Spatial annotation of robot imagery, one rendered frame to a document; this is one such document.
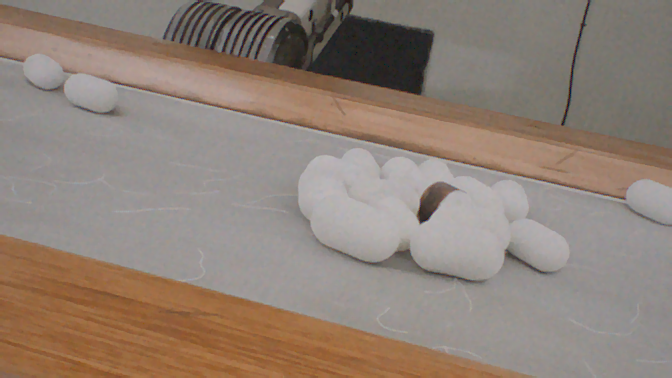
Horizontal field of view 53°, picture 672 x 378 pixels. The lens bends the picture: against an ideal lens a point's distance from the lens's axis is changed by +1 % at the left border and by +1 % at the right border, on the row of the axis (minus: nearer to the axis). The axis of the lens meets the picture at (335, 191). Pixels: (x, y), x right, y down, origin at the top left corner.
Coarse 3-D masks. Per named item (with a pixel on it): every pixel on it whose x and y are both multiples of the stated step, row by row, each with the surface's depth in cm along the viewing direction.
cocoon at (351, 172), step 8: (312, 160) 32; (320, 160) 32; (328, 160) 32; (336, 160) 32; (336, 168) 31; (344, 168) 31; (352, 168) 31; (360, 168) 31; (344, 176) 31; (352, 176) 31; (360, 176) 31; (368, 176) 31; (352, 184) 31
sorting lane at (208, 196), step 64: (0, 64) 47; (0, 128) 33; (64, 128) 35; (128, 128) 37; (192, 128) 40; (256, 128) 43; (0, 192) 25; (64, 192) 27; (128, 192) 28; (192, 192) 29; (256, 192) 31; (576, 192) 43; (128, 256) 22; (192, 256) 23; (256, 256) 24; (320, 256) 25; (512, 256) 29; (576, 256) 31; (640, 256) 33; (384, 320) 21; (448, 320) 22; (512, 320) 23; (576, 320) 24; (640, 320) 25
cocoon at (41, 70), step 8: (32, 56) 43; (40, 56) 42; (48, 56) 43; (24, 64) 43; (32, 64) 42; (40, 64) 41; (48, 64) 42; (56, 64) 42; (24, 72) 43; (32, 72) 41; (40, 72) 41; (48, 72) 41; (56, 72) 42; (32, 80) 42; (40, 80) 41; (48, 80) 41; (56, 80) 42; (40, 88) 42; (48, 88) 42
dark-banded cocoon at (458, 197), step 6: (426, 180) 31; (432, 180) 31; (438, 180) 31; (420, 186) 31; (426, 186) 31; (420, 192) 31; (456, 192) 30; (462, 192) 30; (450, 198) 30; (456, 198) 29; (462, 198) 29; (468, 198) 30; (444, 204) 29; (456, 204) 29; (462, 204) 29; (468, 204) 29; (474, 204) 30
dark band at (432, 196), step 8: (432, 184) 31; (440, 184) 31; (448, 184) 31; (424, 192) 31; (432, 192) 30; (440, 192) 30; (448, 192) 30; (424, 200) 30; (432, 200) 30; (440, 200) 30; (424, 208) 30; (432, 208) 30; (424, 216) 30
